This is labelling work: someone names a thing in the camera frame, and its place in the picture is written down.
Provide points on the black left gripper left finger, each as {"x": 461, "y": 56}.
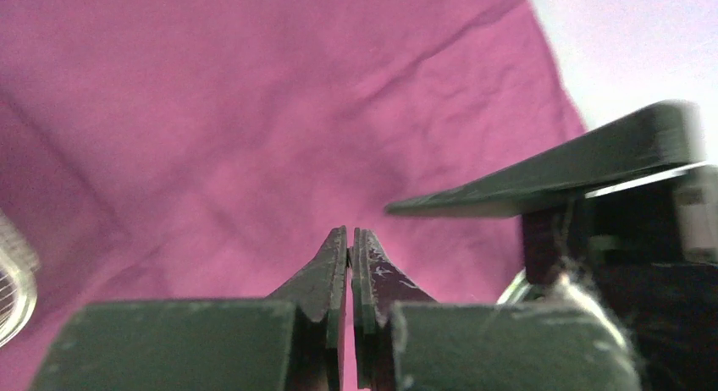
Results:
{"x": 292, "y": 339}

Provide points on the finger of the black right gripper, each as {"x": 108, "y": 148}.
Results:
{"x": 652, "y": 139}

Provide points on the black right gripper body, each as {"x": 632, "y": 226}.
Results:
{"x": 648, "y": 248}

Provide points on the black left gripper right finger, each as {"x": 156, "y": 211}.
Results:
{"x": 406, "y": 340}

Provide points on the purple cloth wrap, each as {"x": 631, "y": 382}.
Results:
{"x": 205, "y": 148}

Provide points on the perforated steel instrument tray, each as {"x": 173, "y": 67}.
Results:
{"x": 19, "y": 263}

